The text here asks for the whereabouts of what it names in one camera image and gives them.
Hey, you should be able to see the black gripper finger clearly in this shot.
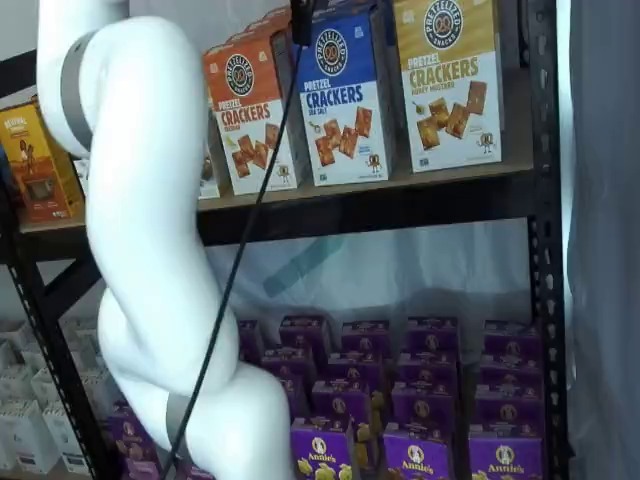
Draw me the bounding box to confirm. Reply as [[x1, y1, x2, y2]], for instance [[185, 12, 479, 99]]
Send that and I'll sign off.
[[291, 0, 314, 44]]

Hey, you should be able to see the blue white pretzel crackers box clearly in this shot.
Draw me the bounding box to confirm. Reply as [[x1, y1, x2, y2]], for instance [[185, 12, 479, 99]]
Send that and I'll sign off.
[[294, 9, 399, 187]]

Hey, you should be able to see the gold white pretzel crackers box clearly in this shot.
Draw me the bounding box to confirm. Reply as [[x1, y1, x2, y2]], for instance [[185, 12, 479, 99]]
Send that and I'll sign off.
[[393, 0, 505, 174]]

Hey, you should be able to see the wooden shelf board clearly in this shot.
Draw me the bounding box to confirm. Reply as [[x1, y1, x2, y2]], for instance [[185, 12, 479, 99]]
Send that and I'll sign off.
[[18, 159, 535, 235]]

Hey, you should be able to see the orange brown snack box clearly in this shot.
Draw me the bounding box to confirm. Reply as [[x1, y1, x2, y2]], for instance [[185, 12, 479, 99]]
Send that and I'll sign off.
[[0, 102, 85, 224]]

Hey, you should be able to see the purple Annie's snack box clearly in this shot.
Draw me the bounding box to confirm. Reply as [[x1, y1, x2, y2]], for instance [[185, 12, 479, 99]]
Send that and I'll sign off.
[[397, 349, 459, 385], [468, 433, 545, 480], [478, 349, 545, 389], [280, 377, 314, 422], [109, 399, 152, 444], [341, 319, 392, 354], [278, 314, 330, 351], [473, 383, 545, 439], [382, 430, 457, 480], [173, 462, 214, 480], [482, 318, 544, 354], [273, 347, 317, 381], [391, 380, 457, 434], [289, 427, 355, 480], [113, 434, 164, 480], [310, 379, 372, 431], [327, 350, 385, 384], [406, 315, 460, 354]]

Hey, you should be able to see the white sheet with teal print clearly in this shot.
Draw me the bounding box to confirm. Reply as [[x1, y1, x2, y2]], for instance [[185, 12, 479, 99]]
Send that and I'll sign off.
[[198, 217, 534, 361]]

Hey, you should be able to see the plain white curtain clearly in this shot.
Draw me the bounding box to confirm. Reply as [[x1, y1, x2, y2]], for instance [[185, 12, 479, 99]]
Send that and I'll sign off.
[[557, 0, 640, 480]]

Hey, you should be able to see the white carton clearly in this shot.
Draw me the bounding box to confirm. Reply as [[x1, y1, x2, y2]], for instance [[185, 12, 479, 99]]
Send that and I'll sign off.
[[42, 402, 90, 474], [0, 399, 39, 474], [32, 367, 72, 406], [0, 364, 36, 402]]

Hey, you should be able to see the thin black cable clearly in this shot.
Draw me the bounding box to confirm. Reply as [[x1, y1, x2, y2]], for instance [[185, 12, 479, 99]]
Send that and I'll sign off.
[[160, 40, 302, 480]]

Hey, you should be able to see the black metal shelf frame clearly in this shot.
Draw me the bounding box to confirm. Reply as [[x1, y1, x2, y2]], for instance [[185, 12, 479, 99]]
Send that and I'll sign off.
[[0, 0, 572, 480]]

